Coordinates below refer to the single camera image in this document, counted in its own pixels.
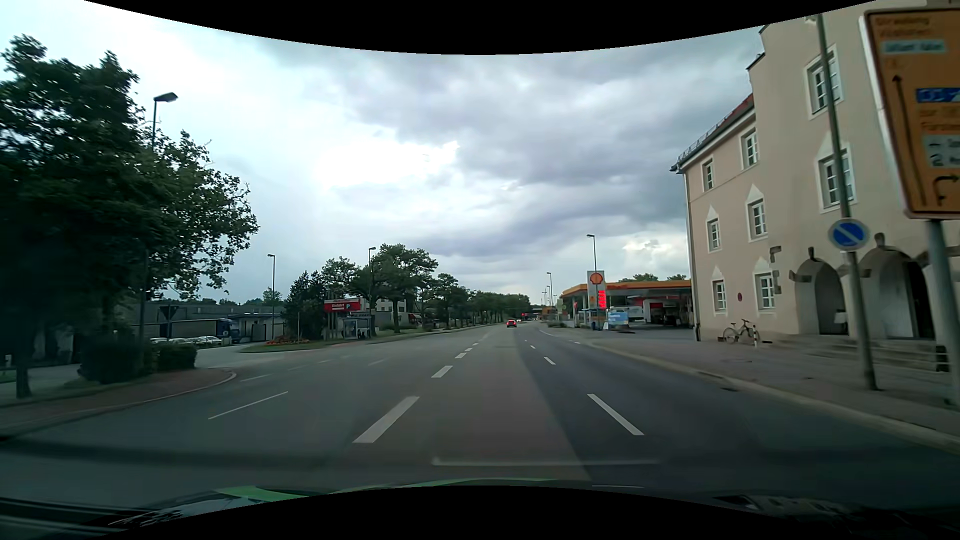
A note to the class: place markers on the row of trees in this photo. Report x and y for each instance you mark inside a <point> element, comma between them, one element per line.
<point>405,289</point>

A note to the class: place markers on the tall petrol station price sign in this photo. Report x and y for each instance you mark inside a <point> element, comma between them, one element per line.
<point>596,289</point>

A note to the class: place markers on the grey asphalt road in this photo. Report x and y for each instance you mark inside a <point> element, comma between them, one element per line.
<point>487,405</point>

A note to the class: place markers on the bus shelter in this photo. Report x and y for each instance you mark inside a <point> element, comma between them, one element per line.
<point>356,327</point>

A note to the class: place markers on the red billboard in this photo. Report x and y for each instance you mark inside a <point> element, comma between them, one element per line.
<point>342,306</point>

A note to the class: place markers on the petrol station with orange canopy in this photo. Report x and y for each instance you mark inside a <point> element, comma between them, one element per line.
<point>637,300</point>

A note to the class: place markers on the road markings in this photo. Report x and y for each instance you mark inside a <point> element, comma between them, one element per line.
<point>387,418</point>

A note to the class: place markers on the grass verge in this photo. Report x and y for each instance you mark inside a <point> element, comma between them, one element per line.
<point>315,343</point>

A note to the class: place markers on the parked bicycle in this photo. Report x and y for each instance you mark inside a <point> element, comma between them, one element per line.
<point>741,332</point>

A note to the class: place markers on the low grey building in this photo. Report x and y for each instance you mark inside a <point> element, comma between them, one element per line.
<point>210,319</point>

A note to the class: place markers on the row of parked cars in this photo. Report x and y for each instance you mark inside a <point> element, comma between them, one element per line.
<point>187,341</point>

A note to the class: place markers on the pale pink building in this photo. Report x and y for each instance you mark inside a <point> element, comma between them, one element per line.
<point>780,202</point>

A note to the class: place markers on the triangular road sign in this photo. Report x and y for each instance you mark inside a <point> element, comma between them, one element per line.
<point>169,313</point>

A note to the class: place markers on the car's own bonnet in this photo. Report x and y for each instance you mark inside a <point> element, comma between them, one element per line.
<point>255,494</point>

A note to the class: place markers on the dark green bush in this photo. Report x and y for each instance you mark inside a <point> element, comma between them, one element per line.
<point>142,358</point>

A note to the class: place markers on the grey pavement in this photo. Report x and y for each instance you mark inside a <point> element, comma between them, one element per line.
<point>825,375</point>

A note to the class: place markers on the large dark green tree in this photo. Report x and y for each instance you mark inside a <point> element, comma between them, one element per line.
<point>82,210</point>

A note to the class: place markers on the reddish paved pavement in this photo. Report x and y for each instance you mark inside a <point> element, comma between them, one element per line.
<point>97,395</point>

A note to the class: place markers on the large yellow direction sign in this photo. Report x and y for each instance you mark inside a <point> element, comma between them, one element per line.
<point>919,112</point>

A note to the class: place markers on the lamp post with blue sign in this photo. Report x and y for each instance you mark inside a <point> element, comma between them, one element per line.
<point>848,234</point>

